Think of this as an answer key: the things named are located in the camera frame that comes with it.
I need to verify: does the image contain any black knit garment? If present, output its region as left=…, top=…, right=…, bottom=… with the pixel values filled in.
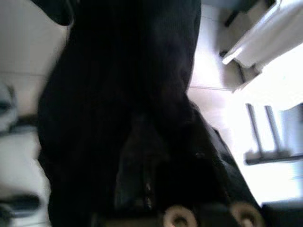
left=37, top=0, right=261, bottom=227

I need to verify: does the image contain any plain white T-shirt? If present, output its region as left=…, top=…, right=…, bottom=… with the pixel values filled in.
left=222, top=0, right=303, bottom=69

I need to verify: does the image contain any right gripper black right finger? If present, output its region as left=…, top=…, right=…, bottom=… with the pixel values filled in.
left=165, top=111, right=251, bottom=209

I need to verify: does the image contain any black clothes rack chrome bar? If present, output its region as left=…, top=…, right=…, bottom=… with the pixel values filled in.
left=245, top=103, right=303, bottom=166

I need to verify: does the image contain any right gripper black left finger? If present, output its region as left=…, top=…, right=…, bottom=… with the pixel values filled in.
left=116, top=115, right=157, bottom=209

